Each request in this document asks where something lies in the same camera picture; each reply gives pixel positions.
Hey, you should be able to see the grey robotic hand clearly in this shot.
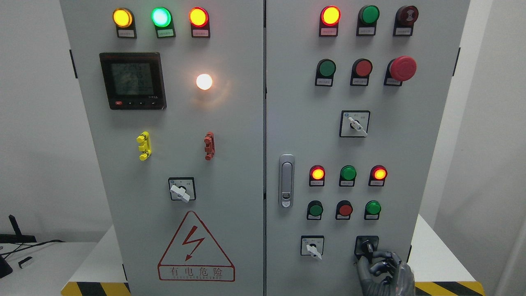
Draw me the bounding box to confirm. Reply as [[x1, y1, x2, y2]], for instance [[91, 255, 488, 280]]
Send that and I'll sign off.
[[357, 251, 415, 296]]

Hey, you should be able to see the black rotary knob switch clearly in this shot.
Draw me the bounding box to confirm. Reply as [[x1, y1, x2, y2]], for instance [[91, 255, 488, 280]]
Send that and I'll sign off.
[[354, 236, 379, 263]]

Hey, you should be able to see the black yellow hazard tape right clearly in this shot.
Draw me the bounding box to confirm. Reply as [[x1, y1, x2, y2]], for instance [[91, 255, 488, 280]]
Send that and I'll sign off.
[[415, 281, 485, 296]]

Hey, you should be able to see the black yellow hazard tape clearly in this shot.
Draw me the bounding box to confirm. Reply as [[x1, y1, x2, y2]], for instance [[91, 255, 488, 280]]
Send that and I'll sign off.
[[415, 281, 485, 296], [61, 282, 130, 296]]

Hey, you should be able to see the green push button lower right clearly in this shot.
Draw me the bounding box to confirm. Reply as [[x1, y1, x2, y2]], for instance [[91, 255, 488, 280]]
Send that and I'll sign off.
[[363, 200, 382, 220]]

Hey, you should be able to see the red push button lower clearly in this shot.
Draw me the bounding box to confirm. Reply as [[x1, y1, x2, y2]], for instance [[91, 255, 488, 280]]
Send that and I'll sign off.
[[335, 200, 353, 220]]

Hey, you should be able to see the green push button lower left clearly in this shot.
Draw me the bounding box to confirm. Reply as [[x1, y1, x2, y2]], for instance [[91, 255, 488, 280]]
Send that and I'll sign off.
[[306, 200, 323, 220]]

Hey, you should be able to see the red indicator middle right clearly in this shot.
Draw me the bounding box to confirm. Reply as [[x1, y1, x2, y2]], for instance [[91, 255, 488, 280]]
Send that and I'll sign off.
[[368, 165, 388, 187]]

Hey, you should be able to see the green indicator middle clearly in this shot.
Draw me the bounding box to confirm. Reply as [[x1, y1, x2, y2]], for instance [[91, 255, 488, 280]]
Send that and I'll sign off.
[[339, 165, 357, 187]]

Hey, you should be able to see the red lit indicator middle left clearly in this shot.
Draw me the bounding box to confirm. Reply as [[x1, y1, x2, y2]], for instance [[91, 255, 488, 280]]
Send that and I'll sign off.
[[309, 165, 325, 187]]

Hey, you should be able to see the grey electrical cabinet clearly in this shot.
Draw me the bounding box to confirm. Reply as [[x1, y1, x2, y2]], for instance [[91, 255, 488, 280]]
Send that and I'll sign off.
[[60, 0, 470, 296]]

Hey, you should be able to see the red high voltage warning sticker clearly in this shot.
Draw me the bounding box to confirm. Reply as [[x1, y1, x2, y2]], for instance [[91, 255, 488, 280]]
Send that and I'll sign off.
[[157, 210, 235, 282]]

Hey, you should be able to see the red emergency stop button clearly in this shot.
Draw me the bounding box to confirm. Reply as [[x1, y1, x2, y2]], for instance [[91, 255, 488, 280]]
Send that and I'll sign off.
[[383, 55, 417, 86]]

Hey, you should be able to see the red push button upper row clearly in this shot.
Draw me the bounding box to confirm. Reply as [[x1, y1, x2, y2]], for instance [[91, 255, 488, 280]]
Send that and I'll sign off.
[[350, 58, 373, 86]]

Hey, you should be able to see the green push button upper row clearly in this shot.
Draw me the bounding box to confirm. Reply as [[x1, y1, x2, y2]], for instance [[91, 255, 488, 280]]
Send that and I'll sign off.
[[314, 59, 336, 87]]

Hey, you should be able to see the red terminal connector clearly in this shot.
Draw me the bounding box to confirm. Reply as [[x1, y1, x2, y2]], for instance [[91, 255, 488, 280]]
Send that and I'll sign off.
[[203, 132, 215, 161]]

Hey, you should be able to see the dark red buzzer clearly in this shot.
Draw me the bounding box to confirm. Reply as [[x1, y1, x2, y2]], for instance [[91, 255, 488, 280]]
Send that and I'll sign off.
[[393, 5, 419, 36]]

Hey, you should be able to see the green indicator top right door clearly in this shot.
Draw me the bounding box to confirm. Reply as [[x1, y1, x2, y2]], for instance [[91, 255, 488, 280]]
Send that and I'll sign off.
[[356, 5, 380, 36]]

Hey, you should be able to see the red lit indicator top right door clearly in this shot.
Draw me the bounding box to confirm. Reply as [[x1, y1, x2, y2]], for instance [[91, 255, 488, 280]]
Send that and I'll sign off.
[[318, 5, 341, 37]]

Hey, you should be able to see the white glowing lamp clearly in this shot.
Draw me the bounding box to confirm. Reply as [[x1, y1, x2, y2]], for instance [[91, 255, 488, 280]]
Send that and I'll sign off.
[[196, 73, 213, 90]]

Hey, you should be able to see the yellow terminal connector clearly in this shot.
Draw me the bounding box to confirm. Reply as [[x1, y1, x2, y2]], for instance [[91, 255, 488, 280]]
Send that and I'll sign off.
[[136, 131, 152, 161]]

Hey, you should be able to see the black yellow hazard tape left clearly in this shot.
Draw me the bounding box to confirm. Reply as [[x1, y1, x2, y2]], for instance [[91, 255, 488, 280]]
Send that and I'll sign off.
[[61, 282, 130, 296]]

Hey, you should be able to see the red orange indicator light left door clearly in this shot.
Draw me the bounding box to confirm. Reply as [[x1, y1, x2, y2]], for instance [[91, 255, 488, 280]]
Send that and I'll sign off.
[[189, 6, 210, 39]]

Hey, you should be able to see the black digital power meter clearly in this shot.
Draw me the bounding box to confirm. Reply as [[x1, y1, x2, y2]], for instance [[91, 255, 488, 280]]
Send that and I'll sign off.
[[99, 52, 166, 110]]

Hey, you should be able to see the green lit indicator light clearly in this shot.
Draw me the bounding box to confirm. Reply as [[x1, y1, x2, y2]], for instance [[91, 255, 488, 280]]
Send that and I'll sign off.
[[150, 6, 176, 39]]

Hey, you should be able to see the small black white adapter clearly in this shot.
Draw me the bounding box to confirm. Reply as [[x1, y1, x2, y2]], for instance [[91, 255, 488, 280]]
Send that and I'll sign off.
[[18, 256, 33, 268]]

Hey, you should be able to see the yellow indicator light top left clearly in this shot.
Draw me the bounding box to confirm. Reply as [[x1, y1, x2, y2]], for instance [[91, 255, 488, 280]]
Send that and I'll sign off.
[[113, 7, 136, 39]]

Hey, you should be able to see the black antenna device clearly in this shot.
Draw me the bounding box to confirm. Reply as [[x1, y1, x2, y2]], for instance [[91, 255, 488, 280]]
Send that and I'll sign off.
[[0, 214, 37, 243]]

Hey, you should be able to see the black monitor corner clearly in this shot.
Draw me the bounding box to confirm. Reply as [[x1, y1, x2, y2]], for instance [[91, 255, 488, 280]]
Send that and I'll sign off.
[[0, 255, 13, 279]]

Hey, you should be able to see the white selector switch lower right door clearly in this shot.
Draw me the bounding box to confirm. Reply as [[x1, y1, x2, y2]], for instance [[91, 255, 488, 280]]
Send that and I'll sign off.
[[300, 235, 325, 261]]

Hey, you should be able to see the white selector switch door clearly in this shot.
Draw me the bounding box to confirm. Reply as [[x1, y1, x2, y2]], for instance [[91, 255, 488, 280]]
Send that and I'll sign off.
[[300, 235, 325, 261], [168, 177, 196, 203]]

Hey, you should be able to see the silver door handle lock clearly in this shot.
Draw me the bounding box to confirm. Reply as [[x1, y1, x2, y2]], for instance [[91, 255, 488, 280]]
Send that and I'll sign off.
[[278, 154, 295, 208]]

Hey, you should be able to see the white selector switch upper right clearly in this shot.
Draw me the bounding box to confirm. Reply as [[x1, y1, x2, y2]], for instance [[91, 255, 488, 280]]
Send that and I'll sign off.
[[339, 110, 370, 137]]

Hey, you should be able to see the white selector switch left door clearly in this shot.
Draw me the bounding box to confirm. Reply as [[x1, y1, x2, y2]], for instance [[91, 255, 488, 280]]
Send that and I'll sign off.
[[168, 177, 196, 203]]

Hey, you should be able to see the black cable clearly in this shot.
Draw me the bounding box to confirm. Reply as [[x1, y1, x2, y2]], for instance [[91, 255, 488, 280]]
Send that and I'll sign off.
[[0, 240, 65, 260]]

